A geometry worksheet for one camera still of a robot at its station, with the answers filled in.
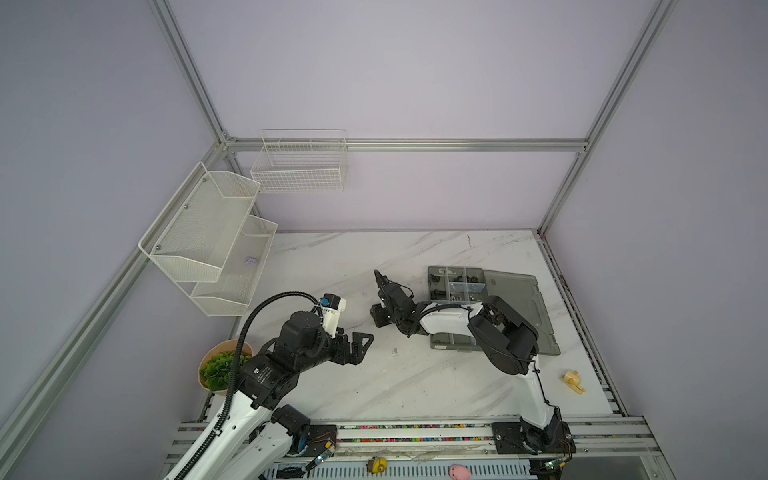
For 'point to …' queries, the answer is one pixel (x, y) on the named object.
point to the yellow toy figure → (572, 379)
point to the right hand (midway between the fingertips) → (372, 310)
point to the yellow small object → (377, 465)
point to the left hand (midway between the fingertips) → (355, 337)
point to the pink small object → (459, 472)
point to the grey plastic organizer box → (519, 292)
